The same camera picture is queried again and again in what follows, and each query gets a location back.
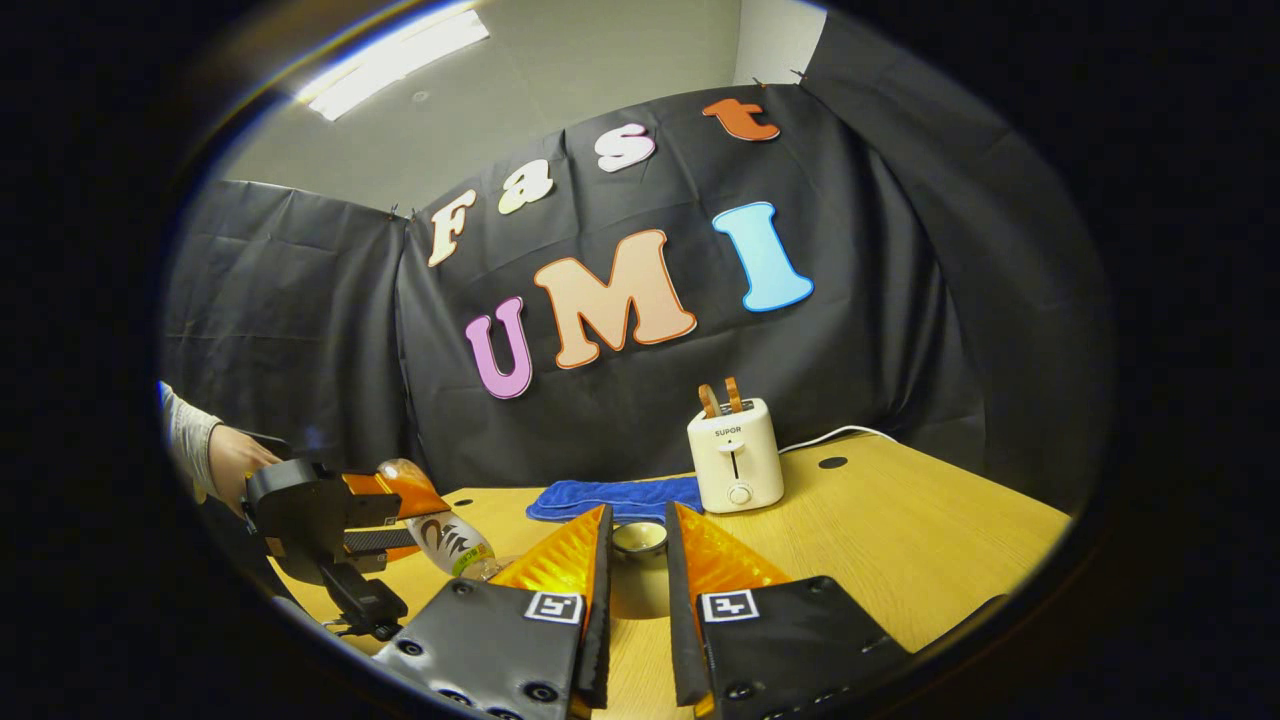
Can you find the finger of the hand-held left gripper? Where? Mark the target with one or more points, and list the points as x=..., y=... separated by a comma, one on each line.
x=410, y=490
x=380, y=542

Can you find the black backdrop cloth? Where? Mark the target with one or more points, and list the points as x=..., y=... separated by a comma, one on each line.
x=300, y=300

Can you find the white toaster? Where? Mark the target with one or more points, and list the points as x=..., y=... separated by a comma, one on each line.
x=735, y=465

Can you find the blue folded towel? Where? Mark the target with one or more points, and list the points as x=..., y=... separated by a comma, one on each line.
x=615, y=498

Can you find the brown toast slice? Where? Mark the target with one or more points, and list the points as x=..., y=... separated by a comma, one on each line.
x=734, y=394
x=709, y=402

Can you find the clear water bottle white label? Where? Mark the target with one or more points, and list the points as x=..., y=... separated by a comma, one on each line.
x=455, y=545

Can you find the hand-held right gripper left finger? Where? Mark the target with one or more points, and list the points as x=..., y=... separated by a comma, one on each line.
x=597, y=600

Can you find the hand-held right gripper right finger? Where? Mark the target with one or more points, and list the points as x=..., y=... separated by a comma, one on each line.
x=680, y=600

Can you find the ceiling light panel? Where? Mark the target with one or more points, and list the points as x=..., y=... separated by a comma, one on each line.
x=390, y=65

